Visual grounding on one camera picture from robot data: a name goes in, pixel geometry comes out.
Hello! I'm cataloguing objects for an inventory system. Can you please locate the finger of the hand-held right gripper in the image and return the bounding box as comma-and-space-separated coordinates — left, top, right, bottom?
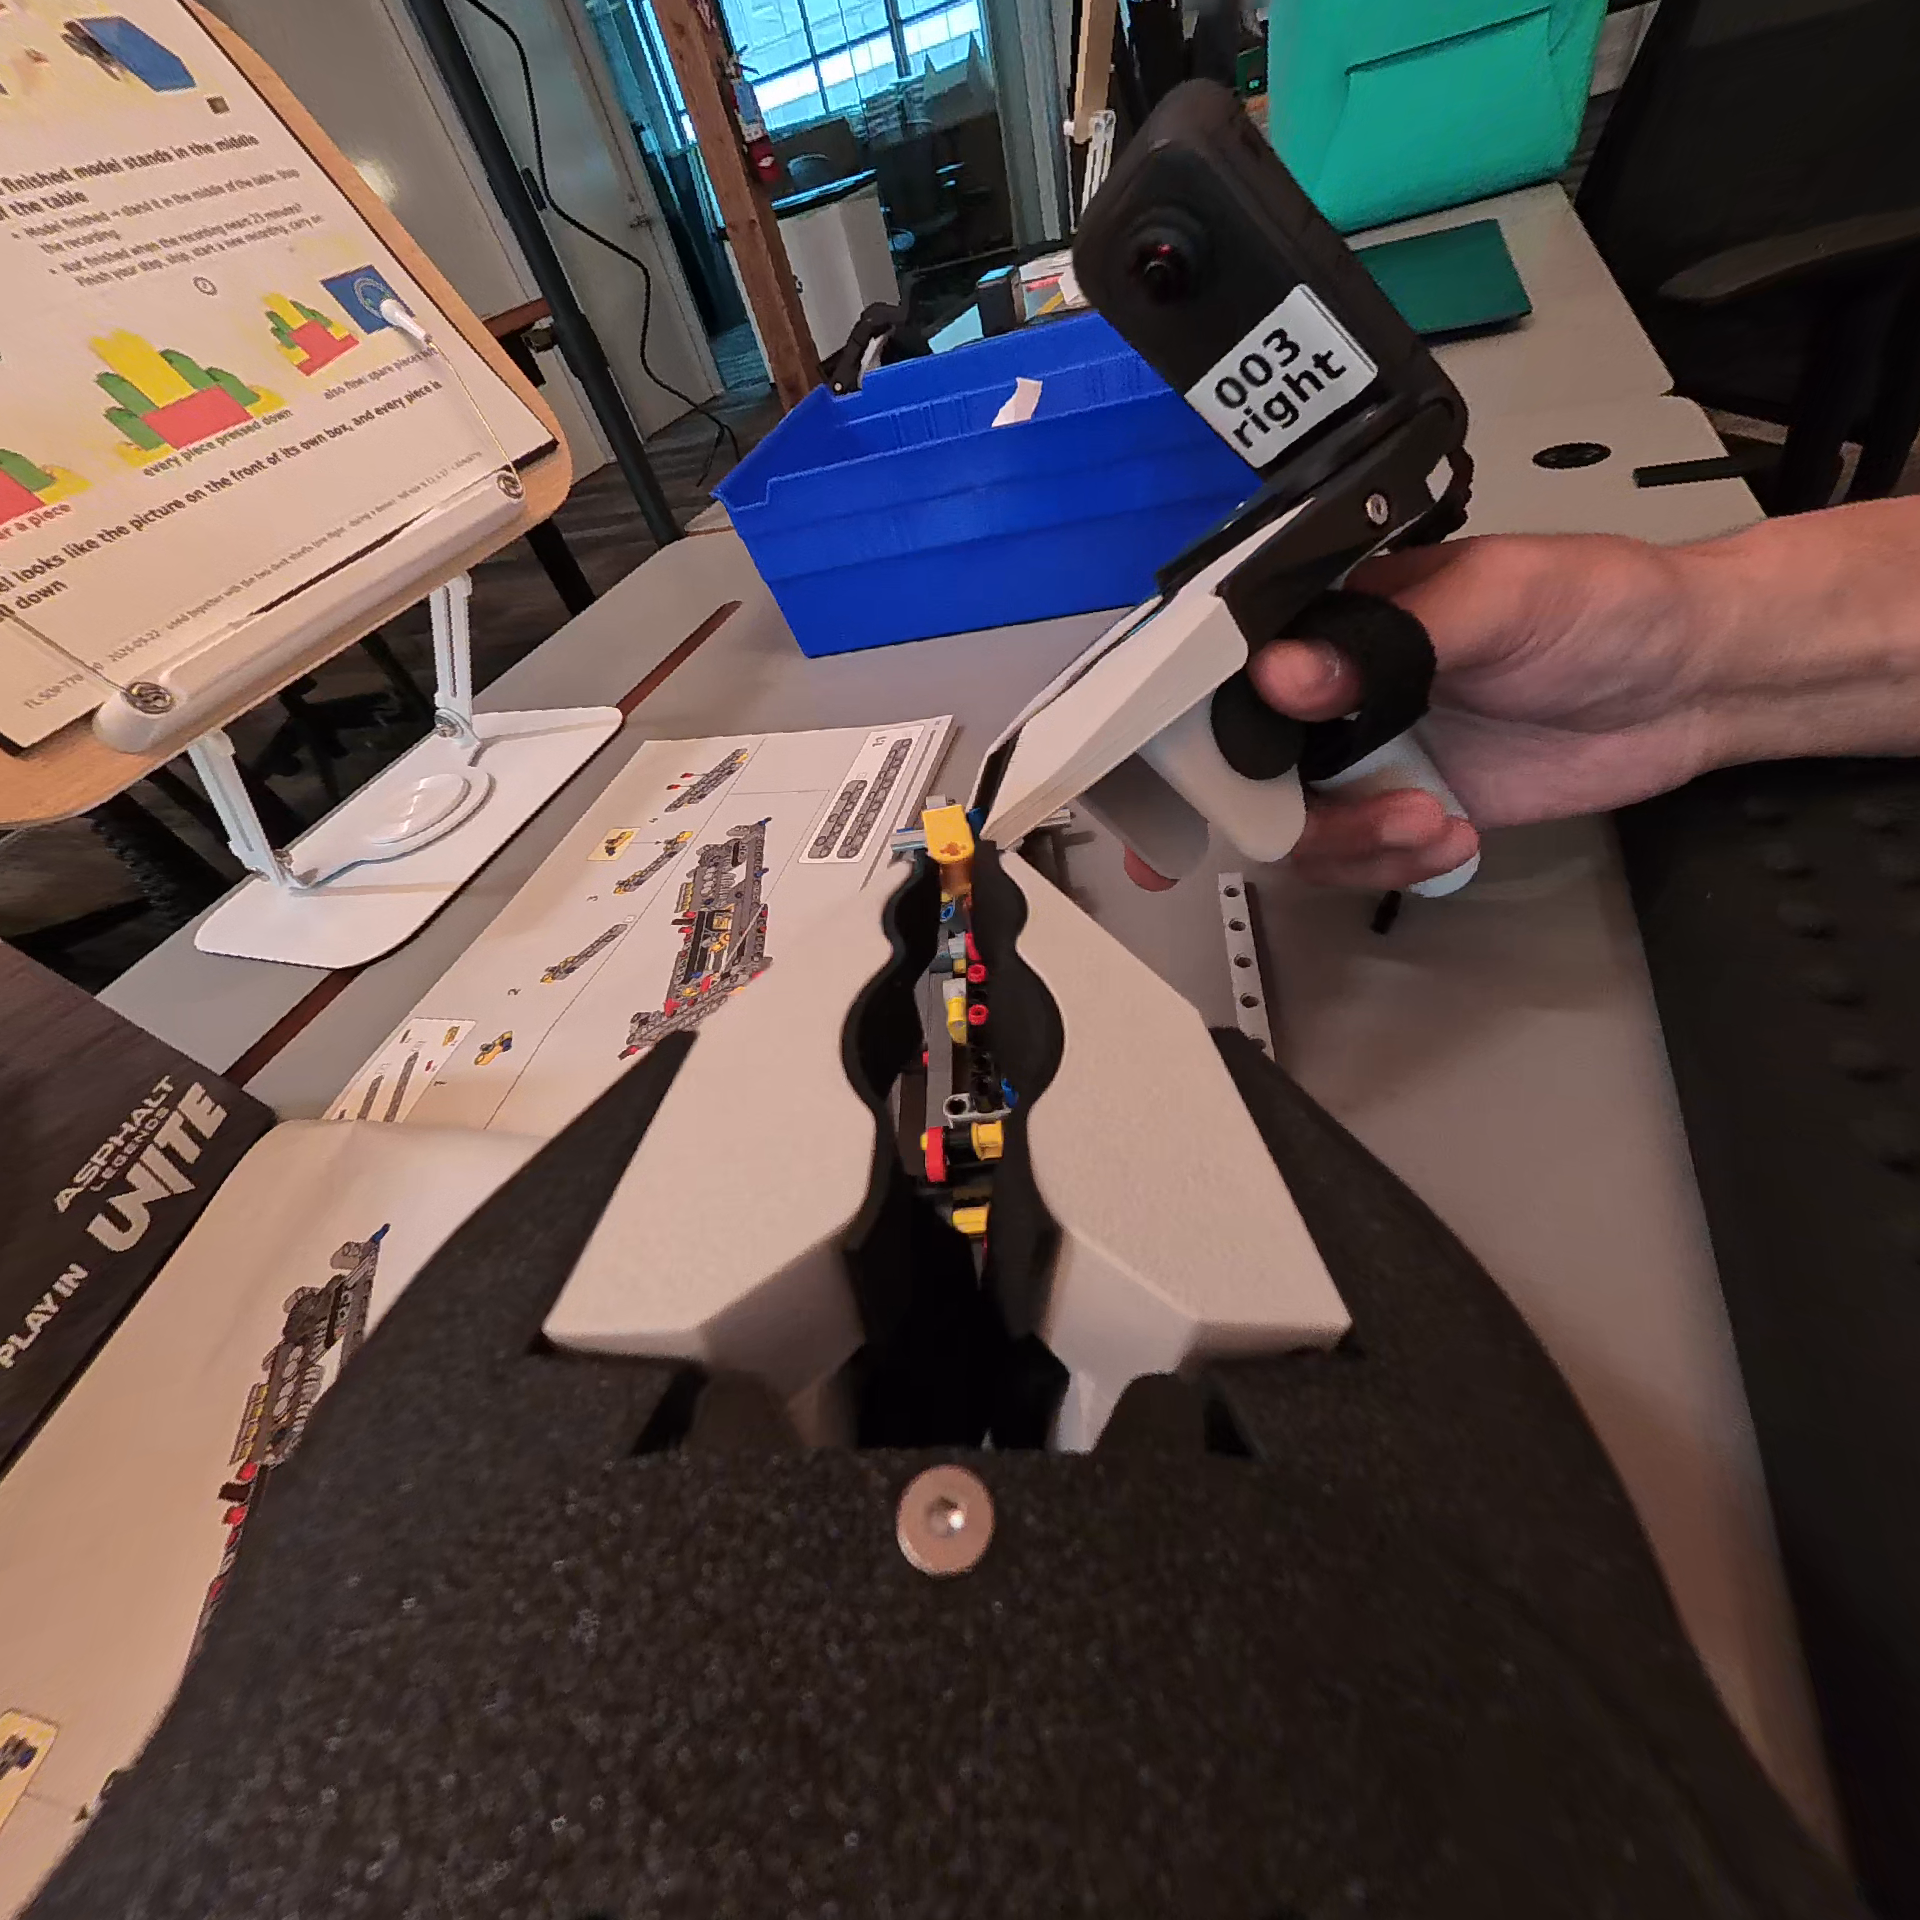
980, 599, 1250, 852
973, 501, 1324, 815

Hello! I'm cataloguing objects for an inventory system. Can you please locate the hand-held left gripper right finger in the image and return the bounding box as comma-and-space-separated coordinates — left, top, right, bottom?
981, 852, 1355, 1458

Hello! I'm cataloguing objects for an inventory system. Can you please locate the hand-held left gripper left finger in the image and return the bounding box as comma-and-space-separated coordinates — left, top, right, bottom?
539, 865, 923, 1452

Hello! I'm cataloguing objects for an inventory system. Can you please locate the long grey lego beam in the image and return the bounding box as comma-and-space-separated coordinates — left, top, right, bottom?
1217, 874, 1278, 1059

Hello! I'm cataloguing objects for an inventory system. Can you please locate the lego car chassis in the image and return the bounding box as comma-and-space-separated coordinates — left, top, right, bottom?
893, 795, 1083, 1237

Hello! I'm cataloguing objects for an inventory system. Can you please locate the lego instruction booklet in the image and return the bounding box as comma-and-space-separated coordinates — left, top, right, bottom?
0, 718, 958, 1862

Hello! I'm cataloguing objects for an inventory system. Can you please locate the black lego set box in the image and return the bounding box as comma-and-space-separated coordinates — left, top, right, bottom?
0, 936, 277, 1478

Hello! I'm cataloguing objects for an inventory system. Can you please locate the dark green pad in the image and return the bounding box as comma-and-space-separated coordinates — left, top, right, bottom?
1350, 223, 1532, 335

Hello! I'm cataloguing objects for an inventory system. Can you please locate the blue plastic bin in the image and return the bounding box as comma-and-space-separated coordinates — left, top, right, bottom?
714, 312, 1261, 658

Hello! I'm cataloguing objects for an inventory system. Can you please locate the green bag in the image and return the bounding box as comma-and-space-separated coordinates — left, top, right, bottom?
1266, 0, 1608, 233

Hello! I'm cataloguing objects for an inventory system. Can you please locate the white cabinet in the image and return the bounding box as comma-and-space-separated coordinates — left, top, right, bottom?
774, 179, 902, 363

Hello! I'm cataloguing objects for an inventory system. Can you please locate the black office chair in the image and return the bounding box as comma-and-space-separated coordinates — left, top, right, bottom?
1574, 0, 1920, 512

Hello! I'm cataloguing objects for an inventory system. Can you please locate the black dimpled foam mat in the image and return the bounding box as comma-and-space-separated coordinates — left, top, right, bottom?
1613, 766, 1920, 1920

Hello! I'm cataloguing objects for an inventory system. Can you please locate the black metal pole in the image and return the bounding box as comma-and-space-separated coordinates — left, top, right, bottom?
405, 0, 681, 545

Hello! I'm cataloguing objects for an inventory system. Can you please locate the wood-edged white board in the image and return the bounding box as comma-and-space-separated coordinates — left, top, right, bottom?
0, 0, 576, 826

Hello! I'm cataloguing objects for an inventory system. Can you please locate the black curved handle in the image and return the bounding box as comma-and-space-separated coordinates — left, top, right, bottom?
829, 304, 912, 399

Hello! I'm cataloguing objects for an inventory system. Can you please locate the wooden post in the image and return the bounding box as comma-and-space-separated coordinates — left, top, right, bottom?
652, 0, 828, 407

